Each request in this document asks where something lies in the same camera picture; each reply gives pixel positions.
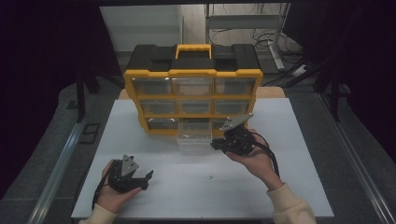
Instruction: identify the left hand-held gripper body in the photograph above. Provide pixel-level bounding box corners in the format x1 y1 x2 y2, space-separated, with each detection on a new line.
107 154 140 194

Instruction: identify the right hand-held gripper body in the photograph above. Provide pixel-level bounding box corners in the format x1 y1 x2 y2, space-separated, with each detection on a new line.
219 112 258 157

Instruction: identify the clear plastic drawer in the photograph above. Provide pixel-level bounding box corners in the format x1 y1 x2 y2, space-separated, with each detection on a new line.
177 117 214 155

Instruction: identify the yellow and black parts organizer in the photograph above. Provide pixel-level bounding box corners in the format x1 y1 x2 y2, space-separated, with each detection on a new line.
123 43 264 136

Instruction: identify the person's right hand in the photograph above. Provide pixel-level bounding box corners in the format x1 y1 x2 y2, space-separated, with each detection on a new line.
225 129 284 192

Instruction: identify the person's left hand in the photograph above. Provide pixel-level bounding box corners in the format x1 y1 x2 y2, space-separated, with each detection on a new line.
96 160 143 214

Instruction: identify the dark floor socket plate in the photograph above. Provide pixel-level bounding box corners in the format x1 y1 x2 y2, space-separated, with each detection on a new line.
78 123 101 145

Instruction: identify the grid of clear drawers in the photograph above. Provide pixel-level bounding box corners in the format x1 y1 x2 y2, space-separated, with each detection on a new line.
132 77 257 131

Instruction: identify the black stand leg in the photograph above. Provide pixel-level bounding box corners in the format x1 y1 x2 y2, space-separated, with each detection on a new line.
314 62 344 122
76 69 101 123

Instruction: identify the white power strip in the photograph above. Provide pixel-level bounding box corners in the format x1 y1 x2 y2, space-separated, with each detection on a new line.
292 64 309 77

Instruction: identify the dark curtain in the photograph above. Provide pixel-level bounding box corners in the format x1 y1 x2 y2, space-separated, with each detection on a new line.
0 0 122 200
284 0 396 162

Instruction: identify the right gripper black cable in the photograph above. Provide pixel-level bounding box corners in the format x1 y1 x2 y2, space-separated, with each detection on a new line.
248 132 281 179

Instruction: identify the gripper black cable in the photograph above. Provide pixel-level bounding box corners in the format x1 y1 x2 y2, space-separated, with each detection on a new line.
248 132 281 179
92 167 113 211

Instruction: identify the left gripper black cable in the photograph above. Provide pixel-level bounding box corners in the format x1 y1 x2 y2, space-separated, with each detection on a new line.
92 167 113 211

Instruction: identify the aluminium rail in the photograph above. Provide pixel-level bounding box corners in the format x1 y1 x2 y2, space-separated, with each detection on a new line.
316 92 396 224
29 120 86 224

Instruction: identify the tangle of black floor cables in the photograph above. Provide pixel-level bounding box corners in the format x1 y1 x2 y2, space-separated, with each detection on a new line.
208 27 302 63

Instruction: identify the white metal desk frame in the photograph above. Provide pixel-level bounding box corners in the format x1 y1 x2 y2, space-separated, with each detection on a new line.
205 3 290 71

